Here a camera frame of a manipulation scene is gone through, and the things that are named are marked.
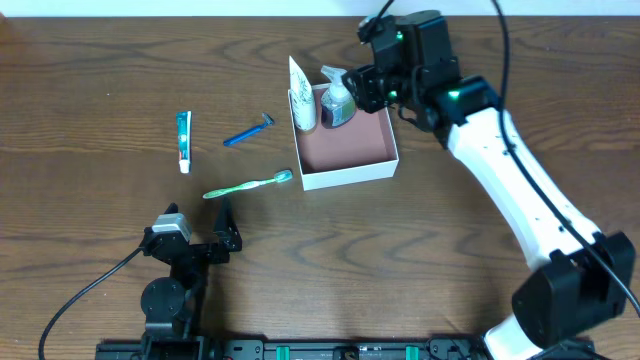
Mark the blue disposable razor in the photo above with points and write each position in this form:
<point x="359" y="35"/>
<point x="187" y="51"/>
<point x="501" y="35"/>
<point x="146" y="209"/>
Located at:
<point x="267" y="121"/>

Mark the white Pantene tube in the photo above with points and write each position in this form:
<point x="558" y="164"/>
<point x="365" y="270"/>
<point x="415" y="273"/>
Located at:
<point x="302" y="98"/>

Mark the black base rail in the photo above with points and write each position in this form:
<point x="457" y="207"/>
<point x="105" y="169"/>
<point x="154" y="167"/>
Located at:
<point x="325" y="350"/>

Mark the white box pink interior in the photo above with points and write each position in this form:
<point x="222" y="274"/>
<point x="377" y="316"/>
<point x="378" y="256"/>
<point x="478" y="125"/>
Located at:
<point x="364" y="149"/>

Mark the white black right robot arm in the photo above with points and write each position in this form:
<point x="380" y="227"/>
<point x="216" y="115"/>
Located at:
<point x="579" y="276"/>

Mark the green Colgate toothbrush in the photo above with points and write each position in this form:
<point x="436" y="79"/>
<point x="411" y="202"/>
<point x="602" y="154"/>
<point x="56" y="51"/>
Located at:
<point x="279" y="177"/>

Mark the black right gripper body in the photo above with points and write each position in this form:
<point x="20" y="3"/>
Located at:
<point x="364" y="89"/>

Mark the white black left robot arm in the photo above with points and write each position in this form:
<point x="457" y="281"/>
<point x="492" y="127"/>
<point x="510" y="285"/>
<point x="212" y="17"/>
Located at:
<point x="173" y="304"/>

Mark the teal Colgate toothpaste tube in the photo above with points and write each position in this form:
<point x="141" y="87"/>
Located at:
<point x="184" y="122"/>

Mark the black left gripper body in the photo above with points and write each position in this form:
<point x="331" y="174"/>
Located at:
<point x="198" y="248"/>

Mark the clear soap pump bottle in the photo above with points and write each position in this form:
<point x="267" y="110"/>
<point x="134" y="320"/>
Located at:
<point x="338" y="106"/>

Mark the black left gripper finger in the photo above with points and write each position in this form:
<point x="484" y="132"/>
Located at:
<point x="225" y="227"/>
<point x="171" y="209"/>

